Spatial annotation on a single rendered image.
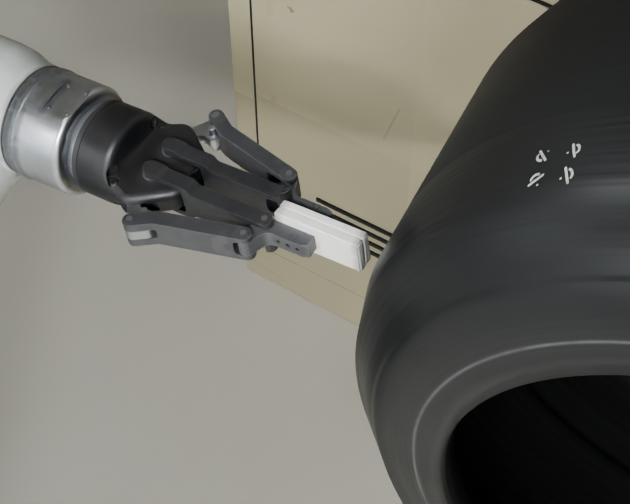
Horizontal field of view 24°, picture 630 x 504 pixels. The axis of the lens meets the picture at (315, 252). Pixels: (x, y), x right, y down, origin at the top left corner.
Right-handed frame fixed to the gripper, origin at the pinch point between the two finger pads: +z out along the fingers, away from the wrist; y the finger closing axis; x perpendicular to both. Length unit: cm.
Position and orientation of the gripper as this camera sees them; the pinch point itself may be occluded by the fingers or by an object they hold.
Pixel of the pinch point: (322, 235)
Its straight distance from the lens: 104.1
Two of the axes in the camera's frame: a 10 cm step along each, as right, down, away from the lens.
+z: 8.5, 3.5, -4.0
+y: 5.2, -7.1, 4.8
